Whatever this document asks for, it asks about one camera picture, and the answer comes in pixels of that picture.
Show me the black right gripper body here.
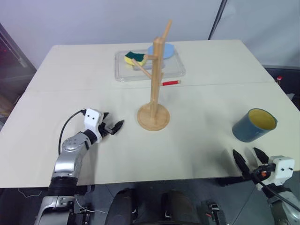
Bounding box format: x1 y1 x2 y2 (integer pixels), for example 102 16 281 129
248 164 276 186

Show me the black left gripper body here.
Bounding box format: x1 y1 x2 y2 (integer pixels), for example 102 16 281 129
98 117 113 139

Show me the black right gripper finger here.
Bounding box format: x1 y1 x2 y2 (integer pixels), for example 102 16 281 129
253 147 270 168
232 149 253 180

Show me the blue mug yellow inside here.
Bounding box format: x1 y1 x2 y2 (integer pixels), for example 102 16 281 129
232 108 279 143

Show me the wooden mug tree stand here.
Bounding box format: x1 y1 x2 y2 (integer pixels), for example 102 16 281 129
136 19 173 132

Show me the yellow green sponge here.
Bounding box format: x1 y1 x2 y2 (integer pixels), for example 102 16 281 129
124 51 149 68

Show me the dark rounded shape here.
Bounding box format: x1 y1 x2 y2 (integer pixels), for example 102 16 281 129
161 189 200 225
107 187 139 225

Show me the dark equipment with red button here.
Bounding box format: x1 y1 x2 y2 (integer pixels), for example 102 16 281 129
264 65 300 112

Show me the clear plastic tray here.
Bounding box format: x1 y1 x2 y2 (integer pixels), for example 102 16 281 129
114 48 187 83

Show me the light blue round plate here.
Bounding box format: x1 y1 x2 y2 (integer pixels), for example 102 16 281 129
147 43 175 60

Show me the dark cabinet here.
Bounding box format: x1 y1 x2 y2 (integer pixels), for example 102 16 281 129
0 22 38 119

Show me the black slanted pole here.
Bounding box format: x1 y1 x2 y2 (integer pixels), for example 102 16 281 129
207 0 236 40

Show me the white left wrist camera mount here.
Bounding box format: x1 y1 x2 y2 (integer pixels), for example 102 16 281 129
83 108 105 143

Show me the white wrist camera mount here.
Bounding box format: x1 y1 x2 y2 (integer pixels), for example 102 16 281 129
83 108 105 143
255 155 296 191

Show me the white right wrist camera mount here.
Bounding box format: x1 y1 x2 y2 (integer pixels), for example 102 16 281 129
255 155 296 191

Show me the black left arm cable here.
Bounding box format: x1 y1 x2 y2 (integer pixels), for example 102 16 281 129
58 109 86 156

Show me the black bracket with red wire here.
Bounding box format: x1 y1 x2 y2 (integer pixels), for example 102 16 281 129
203 199 227 225

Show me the thin white wire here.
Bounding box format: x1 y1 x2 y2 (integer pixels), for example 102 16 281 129
18 187 43 198

